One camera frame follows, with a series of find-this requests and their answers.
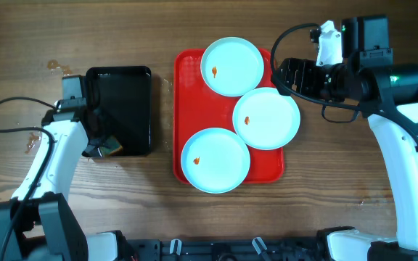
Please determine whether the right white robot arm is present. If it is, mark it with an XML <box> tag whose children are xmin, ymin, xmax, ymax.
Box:
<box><xmin>271</xmin><ymin>14</ymin><xmax>418</xmax><ymax>260</ymax></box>

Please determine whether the light blue plate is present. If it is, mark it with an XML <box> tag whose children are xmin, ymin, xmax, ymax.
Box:
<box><xmin>200</xmin><ymin>37</ymin><xmax>264</xmax><ymax>97</ymax></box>
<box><xmin>180</xmin><ymin>128</ymin><xmax>250</xmax><ymax>194</ymax></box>
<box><xmin>232</xmin><ymin>87</ymin><xmax>300</xmax><ymax>150</ymax></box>

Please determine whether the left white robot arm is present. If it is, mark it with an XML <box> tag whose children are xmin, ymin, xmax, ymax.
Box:
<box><xmin>0</xmin><ymin>75</ymin><xmax>133</xmax><ymax>260</ymax></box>

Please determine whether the red plastic tray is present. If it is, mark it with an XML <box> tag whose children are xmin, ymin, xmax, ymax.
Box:
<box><xmin>173</xmin><ymin>49</ymin><xmax>284</xmax><ymax>184</ymax></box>

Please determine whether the black water tray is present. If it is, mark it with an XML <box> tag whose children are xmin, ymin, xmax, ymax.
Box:
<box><xmin>86</xmin><ymin>66</ymin><xmax>152</xmax><ymax>156</ymax></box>

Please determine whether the green and yellow sponge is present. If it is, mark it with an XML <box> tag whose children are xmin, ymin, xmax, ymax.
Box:
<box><xmin>98</xmin><ymin>136</ymin><xmax>123</xmax><ymax>157</ymax></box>

